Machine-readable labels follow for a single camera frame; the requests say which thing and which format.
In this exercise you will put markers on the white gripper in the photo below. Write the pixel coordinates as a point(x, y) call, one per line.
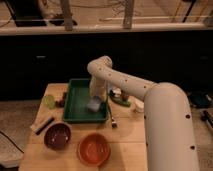
point(97, 87)

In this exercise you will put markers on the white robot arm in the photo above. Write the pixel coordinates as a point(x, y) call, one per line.
point(169, 129)

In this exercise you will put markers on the green plastic tray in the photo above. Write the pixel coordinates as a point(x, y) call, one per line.
point(75, 108)

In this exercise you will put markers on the green toy with figures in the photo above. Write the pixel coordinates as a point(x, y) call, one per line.
point(116, 96)

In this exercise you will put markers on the metal fork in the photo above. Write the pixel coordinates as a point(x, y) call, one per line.
point(113, 121)

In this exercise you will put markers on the dark red small toy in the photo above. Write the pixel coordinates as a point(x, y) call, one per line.
point(61, 102)

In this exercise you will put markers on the white cup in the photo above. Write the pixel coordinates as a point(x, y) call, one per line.
point(139, 106)

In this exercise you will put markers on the yellow-green cup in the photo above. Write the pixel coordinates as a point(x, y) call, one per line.
point(49, 101)

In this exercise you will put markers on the wooden table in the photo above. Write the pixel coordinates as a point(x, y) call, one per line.
point(127, 143)

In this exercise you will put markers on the orange bowl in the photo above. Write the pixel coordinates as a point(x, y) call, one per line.
point(93, 150)

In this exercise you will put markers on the purple bowl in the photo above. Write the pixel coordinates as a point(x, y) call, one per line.
point(57, 136)

